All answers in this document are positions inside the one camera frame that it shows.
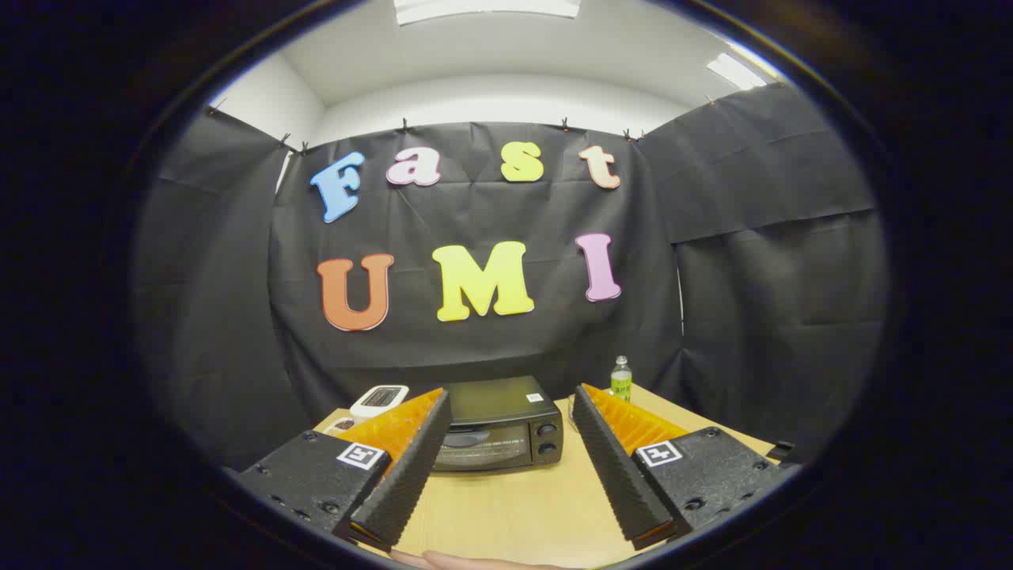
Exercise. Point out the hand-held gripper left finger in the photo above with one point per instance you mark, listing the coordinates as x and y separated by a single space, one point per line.
411 467

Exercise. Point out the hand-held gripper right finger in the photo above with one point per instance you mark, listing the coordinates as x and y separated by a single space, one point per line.
613 467

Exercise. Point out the black toaster oven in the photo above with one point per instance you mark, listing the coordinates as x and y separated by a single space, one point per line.
498 404

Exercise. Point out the small round patterned plate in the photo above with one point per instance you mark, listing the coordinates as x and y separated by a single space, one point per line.
340 426

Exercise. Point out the green drink bottle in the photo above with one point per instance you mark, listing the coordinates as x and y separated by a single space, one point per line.
621 384

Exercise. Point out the narrow ceiling light panel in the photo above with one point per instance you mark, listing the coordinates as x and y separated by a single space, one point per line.
736 71

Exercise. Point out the wide ceiling light panel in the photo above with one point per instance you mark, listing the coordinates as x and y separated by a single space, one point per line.
483 8

